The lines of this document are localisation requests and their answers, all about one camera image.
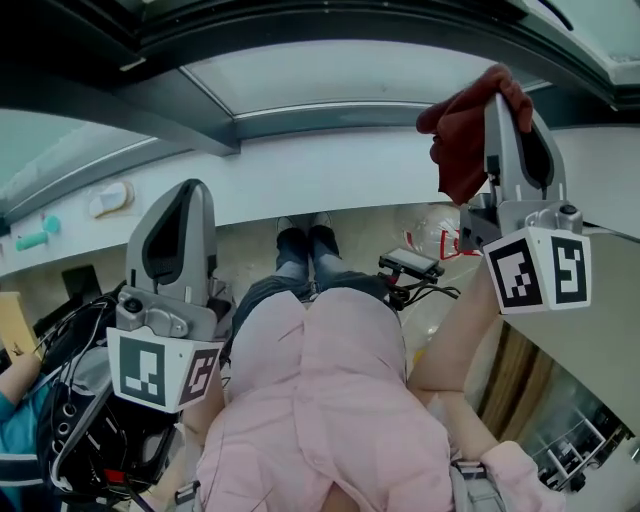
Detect person's left white shoe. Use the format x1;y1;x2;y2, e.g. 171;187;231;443
275;215;307;236

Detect person's blue jeans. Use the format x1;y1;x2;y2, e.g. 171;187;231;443
232;227;401;351

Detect red-printed clear plastic bag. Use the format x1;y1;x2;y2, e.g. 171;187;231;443
394;202;489;351

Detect person's pink shirt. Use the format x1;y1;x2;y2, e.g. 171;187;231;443
197;284;566;512

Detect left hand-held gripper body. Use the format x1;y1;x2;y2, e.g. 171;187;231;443
106;285;225;414

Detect low clear window pane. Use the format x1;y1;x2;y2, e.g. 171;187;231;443
182;37;551;119

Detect person's left forearm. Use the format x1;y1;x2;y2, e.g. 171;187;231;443
182;379;226;451

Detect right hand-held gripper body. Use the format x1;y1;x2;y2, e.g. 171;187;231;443
458;192;594;316

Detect grey harness strap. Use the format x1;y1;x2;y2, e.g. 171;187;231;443
449;459;506;512
174;479;202;505

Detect black flat pad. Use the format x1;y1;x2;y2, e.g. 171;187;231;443
62;264;101;301

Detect pale partition panel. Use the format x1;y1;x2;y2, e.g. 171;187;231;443
499;224;640;426

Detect teal bottle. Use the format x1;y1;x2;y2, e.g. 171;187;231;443
14;230;50;252

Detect wide frosted window pane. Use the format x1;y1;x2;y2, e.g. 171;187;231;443
0;109;166;211

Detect white-edged frosted window pane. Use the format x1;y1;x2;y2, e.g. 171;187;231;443
539;0;640;64

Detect dark red cloth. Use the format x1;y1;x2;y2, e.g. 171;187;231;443
415;63;535;206

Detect brown wooden panel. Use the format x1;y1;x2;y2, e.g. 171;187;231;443
474;319;556;444

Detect light wooden table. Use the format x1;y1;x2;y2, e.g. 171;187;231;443
0;292;44;361

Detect frosted window with dark frame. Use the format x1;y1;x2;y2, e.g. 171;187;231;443
0;0;640;226

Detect reflective glass panel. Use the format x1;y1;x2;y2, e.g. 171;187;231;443
519;369;636;496

